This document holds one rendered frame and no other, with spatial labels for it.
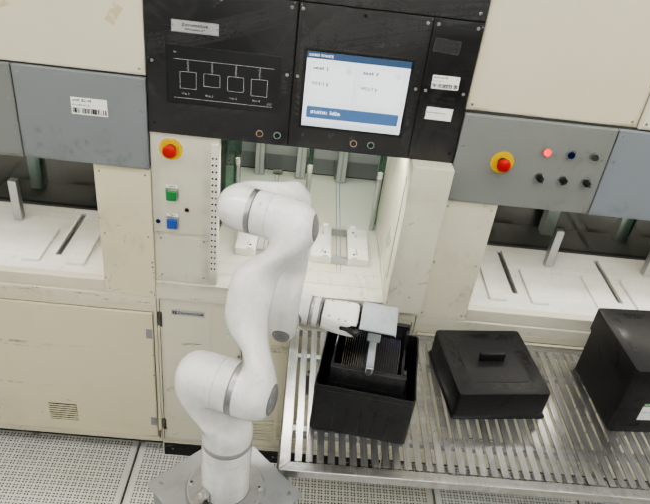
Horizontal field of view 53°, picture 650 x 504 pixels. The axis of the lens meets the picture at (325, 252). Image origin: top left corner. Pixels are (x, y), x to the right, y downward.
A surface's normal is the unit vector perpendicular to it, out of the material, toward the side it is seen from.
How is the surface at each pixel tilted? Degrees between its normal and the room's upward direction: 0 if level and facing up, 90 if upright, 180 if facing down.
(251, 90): 90
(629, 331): 0
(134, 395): 90
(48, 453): 0
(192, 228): 90
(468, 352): 0
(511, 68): 90
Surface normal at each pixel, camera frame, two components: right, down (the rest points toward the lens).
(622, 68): -0.01, 0.55
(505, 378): 0.11, -0.83
